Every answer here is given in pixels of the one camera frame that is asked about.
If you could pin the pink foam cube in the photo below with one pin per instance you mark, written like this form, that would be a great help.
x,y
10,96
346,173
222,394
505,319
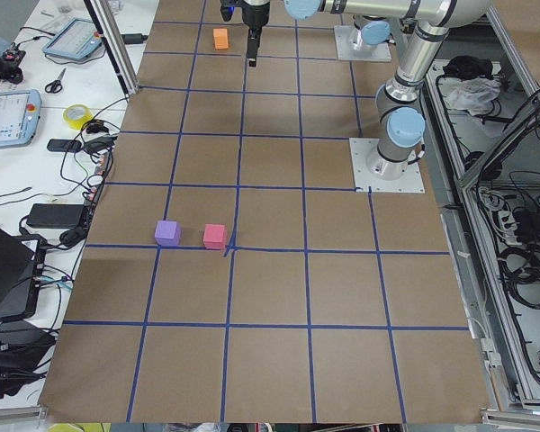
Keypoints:
x,y
215,236

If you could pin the brown paper table cover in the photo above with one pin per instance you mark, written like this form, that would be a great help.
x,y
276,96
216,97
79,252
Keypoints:
x,y
326,305

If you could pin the black laptop computer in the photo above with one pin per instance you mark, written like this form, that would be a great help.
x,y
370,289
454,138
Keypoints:
x,y
21,265

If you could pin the black power strip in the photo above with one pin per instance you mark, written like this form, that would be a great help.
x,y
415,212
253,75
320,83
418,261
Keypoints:
x,y
96,181

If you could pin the aluminium frame post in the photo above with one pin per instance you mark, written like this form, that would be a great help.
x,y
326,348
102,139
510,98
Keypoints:
x,y
102,17

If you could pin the upper teach pendant tablet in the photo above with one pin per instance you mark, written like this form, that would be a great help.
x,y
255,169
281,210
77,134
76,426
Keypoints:
x,y
76,41

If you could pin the purple foam cube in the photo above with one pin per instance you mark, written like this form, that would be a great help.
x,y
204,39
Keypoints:
x,y
167,233

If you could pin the black handled scissors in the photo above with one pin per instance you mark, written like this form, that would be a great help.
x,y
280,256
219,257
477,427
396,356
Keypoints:
x,y
55,86

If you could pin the black and white cloth pile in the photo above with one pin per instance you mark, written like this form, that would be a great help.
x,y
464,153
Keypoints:
x,y
477,89

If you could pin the yellow tape roll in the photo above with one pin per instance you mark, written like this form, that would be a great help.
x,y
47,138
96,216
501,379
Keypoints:
x,y
77,115

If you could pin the lower teach pendant tablet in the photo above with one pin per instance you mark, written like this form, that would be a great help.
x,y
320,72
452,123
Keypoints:
x,y
19,117

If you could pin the orange foam cube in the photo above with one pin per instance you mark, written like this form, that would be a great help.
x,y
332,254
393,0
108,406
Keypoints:
x,y
220,38

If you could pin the black smartphone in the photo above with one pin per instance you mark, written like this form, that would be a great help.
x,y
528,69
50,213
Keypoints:
x,y
64,145

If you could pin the black power adapter brick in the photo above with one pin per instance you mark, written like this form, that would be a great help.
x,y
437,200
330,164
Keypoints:
x,y
55,216

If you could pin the teach pendant tablet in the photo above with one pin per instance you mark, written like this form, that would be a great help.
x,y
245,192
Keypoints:
x,y
19,117
76,41

